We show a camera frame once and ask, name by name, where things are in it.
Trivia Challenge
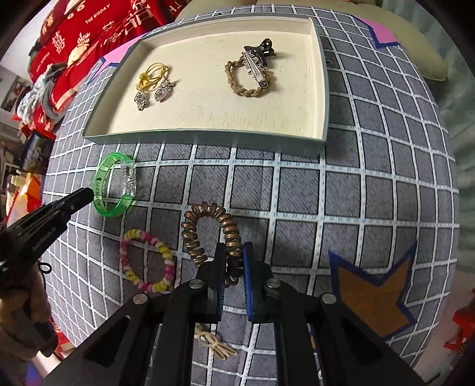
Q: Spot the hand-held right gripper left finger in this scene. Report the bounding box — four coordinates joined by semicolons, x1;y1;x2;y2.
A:
45;241;229;386

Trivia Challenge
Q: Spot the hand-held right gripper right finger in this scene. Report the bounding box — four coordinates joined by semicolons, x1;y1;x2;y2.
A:
241;241;427;386

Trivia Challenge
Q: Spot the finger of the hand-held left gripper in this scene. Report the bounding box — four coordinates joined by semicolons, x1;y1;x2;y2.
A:
52;187;94;220

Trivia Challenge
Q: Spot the green translucent bangle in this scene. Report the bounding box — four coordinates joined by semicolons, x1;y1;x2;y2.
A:
92;152;137;217

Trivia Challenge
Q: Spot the brown coil hair tie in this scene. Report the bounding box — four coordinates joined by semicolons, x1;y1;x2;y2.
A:
180;202;243;286

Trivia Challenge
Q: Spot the yellow hair tie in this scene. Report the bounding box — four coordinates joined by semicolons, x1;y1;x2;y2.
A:
137;62;172;91

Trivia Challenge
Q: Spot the cream shallow box tray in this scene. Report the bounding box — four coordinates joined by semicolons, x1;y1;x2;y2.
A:
82;15;330;158

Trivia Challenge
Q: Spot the tan braided hair tie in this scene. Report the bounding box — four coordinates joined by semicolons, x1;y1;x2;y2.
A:
224;59;274;98

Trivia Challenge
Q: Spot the silver metal hair clip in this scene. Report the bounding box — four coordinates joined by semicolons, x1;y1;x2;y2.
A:
241;50;271;89

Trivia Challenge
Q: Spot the black claw hair clip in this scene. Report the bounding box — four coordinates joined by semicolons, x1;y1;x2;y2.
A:
243;38;277;67

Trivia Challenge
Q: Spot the person's left hand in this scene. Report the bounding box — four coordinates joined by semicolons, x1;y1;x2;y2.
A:
0;265;58;353

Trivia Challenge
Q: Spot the orange bag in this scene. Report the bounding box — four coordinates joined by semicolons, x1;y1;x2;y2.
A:
5;174;43;223

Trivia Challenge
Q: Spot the tan knotted tassel clip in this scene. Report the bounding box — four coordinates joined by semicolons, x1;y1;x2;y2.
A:
195;323;238;360

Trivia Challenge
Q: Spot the blue printed box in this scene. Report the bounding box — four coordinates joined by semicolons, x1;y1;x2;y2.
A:
22;132;56;173

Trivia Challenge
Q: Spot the grey clothes pile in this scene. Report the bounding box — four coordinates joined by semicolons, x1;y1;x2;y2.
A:
17;63;65;123

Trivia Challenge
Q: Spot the beige round plush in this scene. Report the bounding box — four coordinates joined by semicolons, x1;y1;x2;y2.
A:
67;45;88;65

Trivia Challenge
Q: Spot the red plastic stool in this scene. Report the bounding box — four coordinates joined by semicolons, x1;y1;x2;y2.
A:
443;307;475;351

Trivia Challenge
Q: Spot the pale green armchair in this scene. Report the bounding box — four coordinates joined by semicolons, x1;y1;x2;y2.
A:
174;0;449;80

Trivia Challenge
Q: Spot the pastel beaded bracelet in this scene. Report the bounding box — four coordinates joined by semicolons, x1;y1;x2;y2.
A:
119;229;175;294

